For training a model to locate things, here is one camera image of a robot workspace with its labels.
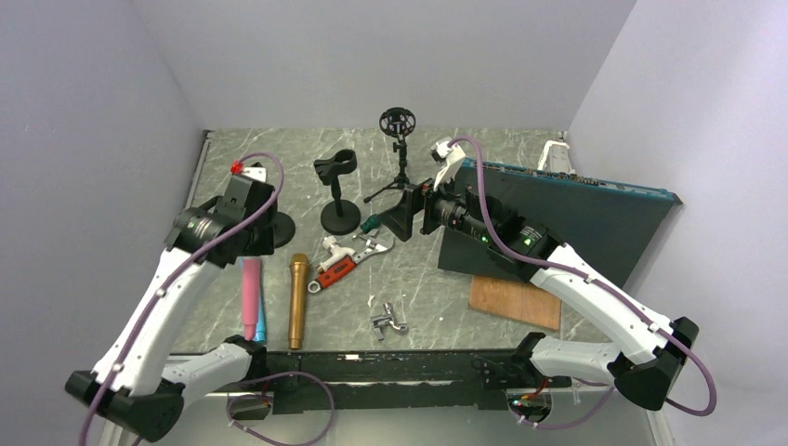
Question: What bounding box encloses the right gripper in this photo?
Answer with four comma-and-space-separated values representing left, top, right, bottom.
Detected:
378, 164, 495, 244

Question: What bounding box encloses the pink mic round-base stand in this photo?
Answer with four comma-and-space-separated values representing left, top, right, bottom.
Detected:
273, 211, 296, 249

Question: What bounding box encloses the blue mic round-base stand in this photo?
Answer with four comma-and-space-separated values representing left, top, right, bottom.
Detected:
313, 149, 361, 235

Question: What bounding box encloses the pink microphone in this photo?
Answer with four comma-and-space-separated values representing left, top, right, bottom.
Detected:
241, 257, 262, 341

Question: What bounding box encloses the gold microphone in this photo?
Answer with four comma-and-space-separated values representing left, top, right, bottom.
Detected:
288, 253, 310, 350

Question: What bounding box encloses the black tripod mic stand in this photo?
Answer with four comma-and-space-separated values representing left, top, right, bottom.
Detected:
362, 106, 418, 204

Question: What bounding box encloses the blue microphone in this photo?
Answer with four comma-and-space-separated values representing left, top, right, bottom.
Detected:
254, 292, 267, 343

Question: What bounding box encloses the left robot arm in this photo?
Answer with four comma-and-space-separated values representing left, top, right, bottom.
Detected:
65, 167, 280, 442

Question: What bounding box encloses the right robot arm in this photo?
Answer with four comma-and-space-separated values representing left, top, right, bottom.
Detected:
379, 181, 699, 411

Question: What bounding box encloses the white plastic faucet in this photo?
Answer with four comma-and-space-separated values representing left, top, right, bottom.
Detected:
317, 235, 356, 273

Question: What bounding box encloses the small metal clamp part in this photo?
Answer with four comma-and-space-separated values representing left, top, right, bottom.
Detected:
371, 302, 409, 341

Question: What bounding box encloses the wooden board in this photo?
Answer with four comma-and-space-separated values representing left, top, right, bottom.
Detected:
468, 276, 561, 331

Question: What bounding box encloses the green handle screwdriver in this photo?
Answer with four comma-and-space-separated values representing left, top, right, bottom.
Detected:
358, 214, 380, 234

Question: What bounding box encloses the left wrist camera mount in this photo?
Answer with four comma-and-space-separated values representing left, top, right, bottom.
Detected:
230, 161, 268, 183

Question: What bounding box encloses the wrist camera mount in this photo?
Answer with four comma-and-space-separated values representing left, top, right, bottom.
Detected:
230, 161, 268, 183
430, 138, 466, 191

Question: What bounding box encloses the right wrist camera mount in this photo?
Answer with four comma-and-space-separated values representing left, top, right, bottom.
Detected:
430, 138, 466, 191

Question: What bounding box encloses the red handle adjustable wrench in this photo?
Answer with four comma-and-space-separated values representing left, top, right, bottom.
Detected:
307, 231, 395, 294

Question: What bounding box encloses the white bracket behind switch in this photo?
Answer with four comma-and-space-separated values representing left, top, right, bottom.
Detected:
537, 140, 576, 175

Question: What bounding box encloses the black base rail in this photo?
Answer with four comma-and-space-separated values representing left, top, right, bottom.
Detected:
223, 348, 575, 414

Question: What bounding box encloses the black network switch box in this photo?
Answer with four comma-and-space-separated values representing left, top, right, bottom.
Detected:
437, 156, 685, 294

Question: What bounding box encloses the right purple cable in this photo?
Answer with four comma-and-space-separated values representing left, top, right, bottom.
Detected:
449, 136, 718, 431

